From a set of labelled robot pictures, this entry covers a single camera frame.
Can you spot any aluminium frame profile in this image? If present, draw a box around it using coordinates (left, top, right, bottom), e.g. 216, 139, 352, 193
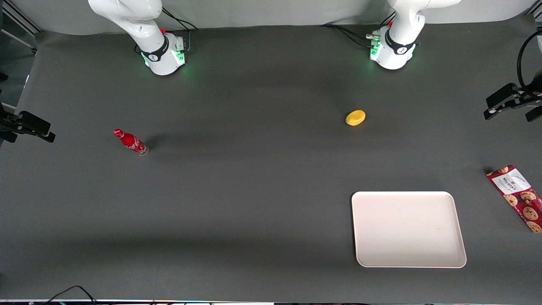
0, 0, 44, 35

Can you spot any red cookie box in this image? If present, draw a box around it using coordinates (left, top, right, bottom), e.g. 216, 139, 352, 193
486, 165, 542, 233

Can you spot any red cola bottle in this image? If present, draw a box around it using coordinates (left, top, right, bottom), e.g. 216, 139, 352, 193
113, 129, 149, 156

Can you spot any black right arm base cable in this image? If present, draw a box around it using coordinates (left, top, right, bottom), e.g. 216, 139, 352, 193
161, 7, 199, 53

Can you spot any black left arm base cable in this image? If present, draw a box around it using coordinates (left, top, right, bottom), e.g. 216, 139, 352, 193
320, 12, 396, 48

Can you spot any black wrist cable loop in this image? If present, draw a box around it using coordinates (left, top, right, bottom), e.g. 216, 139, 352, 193
517, 30, 542, 90

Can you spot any thin black floor cable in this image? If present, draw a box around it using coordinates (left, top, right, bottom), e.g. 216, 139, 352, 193
44, 285, 99, 305

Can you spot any white rectangular tray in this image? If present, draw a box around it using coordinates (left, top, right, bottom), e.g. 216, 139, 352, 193
351, 191, 467, 269

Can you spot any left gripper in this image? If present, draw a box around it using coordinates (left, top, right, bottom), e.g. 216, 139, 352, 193
484, 80, 542, 122

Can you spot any yellow lemon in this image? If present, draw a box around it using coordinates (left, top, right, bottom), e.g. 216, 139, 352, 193
345, 110, 366, 127

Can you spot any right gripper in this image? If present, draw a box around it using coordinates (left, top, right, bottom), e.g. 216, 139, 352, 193
0, 111, 56, 144

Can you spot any black arm base cable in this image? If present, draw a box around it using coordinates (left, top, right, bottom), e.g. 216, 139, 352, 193
161, 7, 199, 53
320, 12, 396, 48

